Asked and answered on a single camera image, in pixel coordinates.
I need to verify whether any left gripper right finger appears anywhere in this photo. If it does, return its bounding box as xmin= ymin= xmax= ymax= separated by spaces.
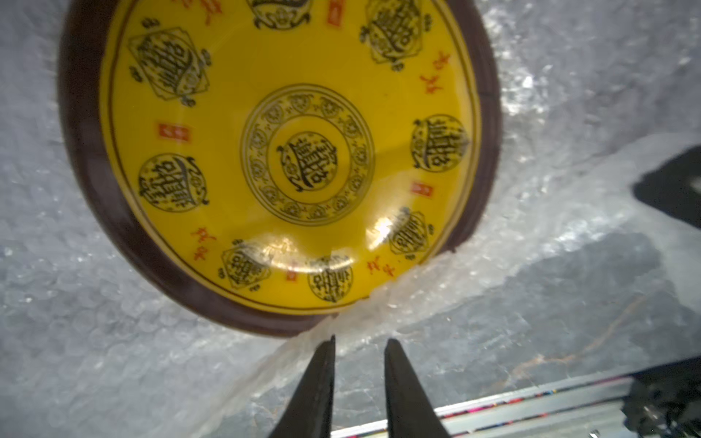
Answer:
xmin=384 ymin=339 xmax=450 ymax=438

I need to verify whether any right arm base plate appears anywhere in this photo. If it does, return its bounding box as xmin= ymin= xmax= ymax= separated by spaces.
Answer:
xmin=622 ymin=357 xmax=700 ymax=437

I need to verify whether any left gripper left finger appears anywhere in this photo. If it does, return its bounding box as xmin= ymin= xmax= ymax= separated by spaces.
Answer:
xmin=269 ymin=336 xmax=336 ymax=438

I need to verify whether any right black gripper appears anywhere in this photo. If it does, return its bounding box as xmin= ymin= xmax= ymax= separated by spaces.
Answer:
xmin=633 ymin=145 xmax=700 ymax=229

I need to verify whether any yellow patterned dinner plate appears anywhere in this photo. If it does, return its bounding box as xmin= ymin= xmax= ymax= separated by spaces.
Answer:
xmin=58 ymin=1 xmax=502 ymax=337

